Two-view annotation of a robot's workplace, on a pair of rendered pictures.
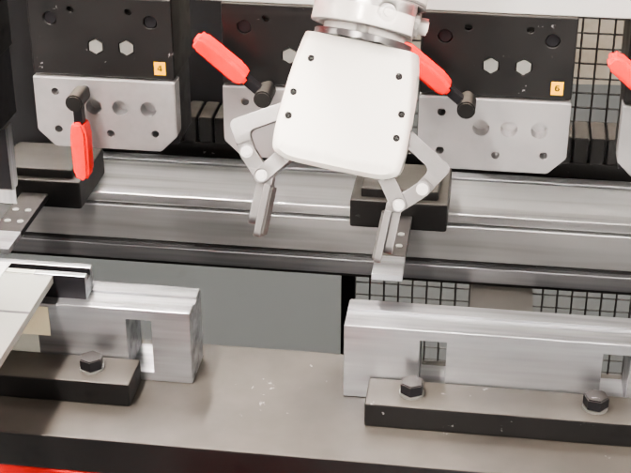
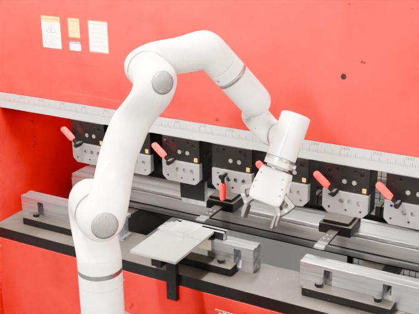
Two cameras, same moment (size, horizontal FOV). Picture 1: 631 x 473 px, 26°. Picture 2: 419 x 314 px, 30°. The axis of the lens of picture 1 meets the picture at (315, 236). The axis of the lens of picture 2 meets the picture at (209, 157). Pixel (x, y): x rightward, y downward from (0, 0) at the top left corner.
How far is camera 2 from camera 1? 124 cm
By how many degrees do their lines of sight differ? 21
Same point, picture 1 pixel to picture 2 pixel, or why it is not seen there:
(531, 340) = (359, 275)
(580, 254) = (401, 254)
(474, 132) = (339, 202)
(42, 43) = (215, 158)
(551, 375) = (366, 289)
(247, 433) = (262, 290)
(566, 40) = (366, 176)
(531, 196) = (389, 231)
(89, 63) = (228, 166)
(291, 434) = (276, 293)
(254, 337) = not seen: hidden behind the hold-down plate
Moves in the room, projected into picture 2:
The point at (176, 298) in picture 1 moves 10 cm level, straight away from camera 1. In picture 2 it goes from (251, 245) to (257, 232)
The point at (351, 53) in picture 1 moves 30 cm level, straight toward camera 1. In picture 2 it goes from (271, 172) to (232, 213)
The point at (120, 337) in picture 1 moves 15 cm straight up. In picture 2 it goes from (231, 254) to (231, 215)
